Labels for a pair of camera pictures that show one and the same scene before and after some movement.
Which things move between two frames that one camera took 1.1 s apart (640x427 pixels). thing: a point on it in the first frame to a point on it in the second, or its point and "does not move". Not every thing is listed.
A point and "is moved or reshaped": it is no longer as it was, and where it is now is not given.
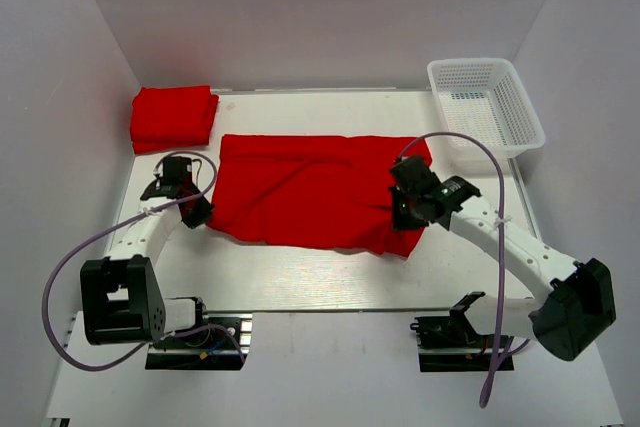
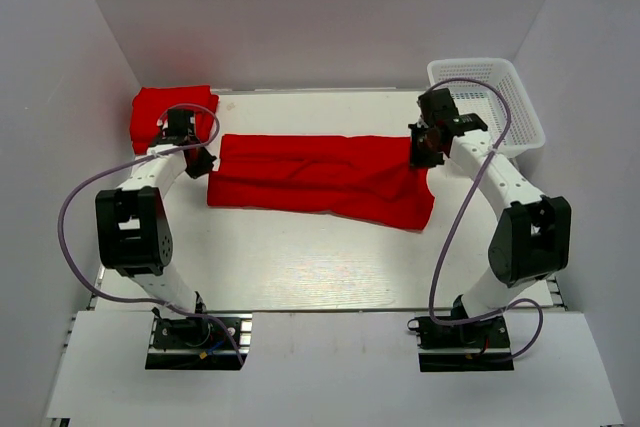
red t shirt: [329, 189] is moved or reshaped
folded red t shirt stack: [171, 117] does not move
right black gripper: [399, 221] to [416, 158]
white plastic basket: [481, 99] does not move
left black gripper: [193, 221] to [204, 166]
